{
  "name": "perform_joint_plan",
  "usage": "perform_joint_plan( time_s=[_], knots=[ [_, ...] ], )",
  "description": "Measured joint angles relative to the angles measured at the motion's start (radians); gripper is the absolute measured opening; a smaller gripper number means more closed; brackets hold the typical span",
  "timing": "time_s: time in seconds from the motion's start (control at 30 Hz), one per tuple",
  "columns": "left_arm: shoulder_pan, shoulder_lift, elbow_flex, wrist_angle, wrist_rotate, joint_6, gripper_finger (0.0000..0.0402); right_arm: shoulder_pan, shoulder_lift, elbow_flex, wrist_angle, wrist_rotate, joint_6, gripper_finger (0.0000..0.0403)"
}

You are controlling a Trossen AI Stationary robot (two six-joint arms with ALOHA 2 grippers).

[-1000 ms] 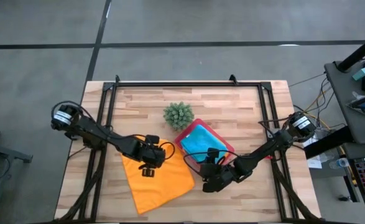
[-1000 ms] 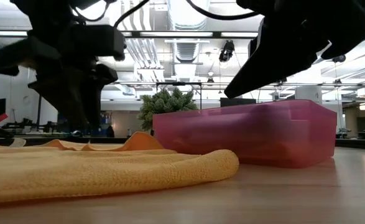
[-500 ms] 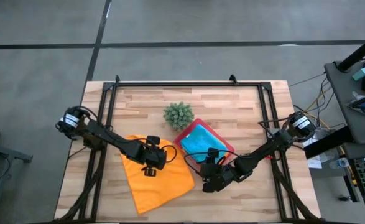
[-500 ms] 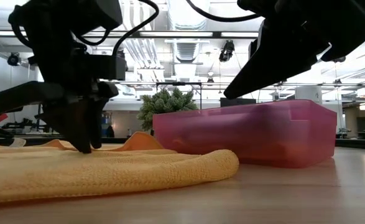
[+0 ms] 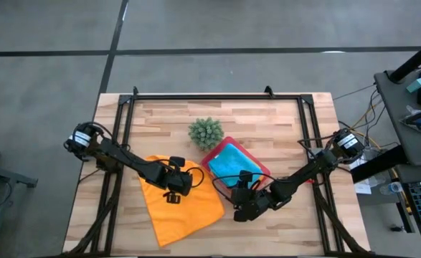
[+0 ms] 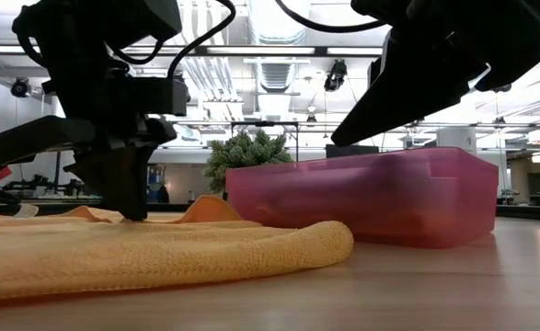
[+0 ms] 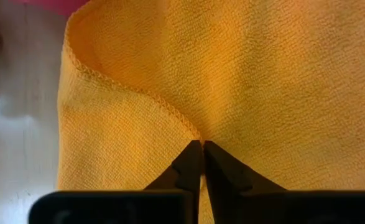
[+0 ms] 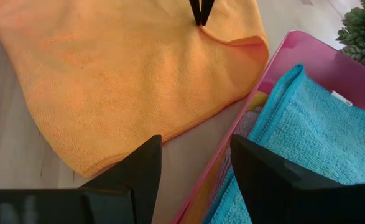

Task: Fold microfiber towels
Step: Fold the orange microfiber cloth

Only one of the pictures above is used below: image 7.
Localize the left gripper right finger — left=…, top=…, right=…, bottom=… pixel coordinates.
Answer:
left=203, top=141, right=287, bottom=224

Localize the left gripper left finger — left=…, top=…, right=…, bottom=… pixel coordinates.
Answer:
left=144, top=140, right=203, bottom=224

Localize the orange microfiber towel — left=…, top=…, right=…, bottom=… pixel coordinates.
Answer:
left=56, top=0, right=365, bottom=224

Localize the pink translucent plastic bin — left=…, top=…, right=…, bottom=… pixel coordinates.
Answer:
left=9, top=0, right=91, bottom=18

